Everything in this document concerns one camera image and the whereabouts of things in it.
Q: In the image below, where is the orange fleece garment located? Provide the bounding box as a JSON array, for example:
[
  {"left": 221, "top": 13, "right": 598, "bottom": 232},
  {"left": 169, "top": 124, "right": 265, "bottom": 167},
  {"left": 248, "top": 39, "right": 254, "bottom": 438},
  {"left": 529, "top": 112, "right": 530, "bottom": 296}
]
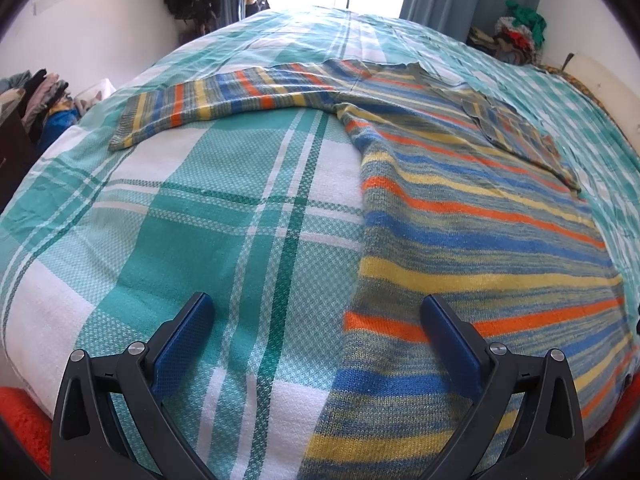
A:
[{"left": 0, "top": 385, "right": 640, "bottom": 480}]

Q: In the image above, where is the striped knit sweater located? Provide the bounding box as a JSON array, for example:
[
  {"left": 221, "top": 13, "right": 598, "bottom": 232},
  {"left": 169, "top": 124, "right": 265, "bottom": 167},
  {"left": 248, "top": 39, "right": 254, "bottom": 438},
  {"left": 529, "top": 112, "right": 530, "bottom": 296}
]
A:
[{"left": 109, "top": 57, "right": 640, "bottom": 480}]

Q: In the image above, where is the heap of colourful clothes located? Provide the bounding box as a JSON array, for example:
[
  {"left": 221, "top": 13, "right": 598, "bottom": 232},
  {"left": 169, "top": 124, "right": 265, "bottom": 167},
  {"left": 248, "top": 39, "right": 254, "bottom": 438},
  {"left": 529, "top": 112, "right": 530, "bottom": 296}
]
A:
[{"left": 467, "top": 0, "right": 549, "bottom": 67}]

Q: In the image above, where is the white bag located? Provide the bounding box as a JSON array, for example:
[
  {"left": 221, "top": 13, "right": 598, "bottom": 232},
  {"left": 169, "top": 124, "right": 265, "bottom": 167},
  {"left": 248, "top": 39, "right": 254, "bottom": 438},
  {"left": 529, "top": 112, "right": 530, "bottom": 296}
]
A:
[{"left": 75, "top": 77, "right": 117, "bottom": 112}]

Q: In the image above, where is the pile of folded clothes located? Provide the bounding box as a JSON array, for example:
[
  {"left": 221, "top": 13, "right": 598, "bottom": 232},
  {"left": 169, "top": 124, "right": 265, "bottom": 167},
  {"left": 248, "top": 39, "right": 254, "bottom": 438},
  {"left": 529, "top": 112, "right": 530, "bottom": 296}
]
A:
[{"left": 0, "top": 70, "right": 82, "bottom": 147}]

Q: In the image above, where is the bed with teal plaid sheet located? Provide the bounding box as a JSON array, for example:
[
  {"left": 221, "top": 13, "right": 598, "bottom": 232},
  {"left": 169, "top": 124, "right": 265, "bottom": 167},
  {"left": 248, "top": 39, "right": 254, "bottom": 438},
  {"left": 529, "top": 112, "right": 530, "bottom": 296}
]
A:
[{"left": 0, "top": 5, "right": 640, "bottom": 480}]

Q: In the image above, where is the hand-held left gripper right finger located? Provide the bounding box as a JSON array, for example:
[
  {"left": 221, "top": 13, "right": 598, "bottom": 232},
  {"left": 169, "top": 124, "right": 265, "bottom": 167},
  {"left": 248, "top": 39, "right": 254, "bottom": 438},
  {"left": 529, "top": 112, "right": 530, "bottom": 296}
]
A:
[{"left": 420, "top": 294, "right": 586, "bottom": 480}]

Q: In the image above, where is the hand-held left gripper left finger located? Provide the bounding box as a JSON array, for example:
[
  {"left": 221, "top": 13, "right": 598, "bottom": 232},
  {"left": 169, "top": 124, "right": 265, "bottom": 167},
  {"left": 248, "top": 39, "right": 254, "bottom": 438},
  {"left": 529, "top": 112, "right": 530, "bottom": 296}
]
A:
[{"left": 50, "top": 292, "right": 216, "bottom": 480}]

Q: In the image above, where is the dark wooden cabinet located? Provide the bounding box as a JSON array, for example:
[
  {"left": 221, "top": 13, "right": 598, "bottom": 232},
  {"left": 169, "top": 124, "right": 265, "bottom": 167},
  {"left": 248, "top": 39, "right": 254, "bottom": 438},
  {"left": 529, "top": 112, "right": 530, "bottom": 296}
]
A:
[{"left": 0, "top": 105, "right": 42, "bottom": 212}]

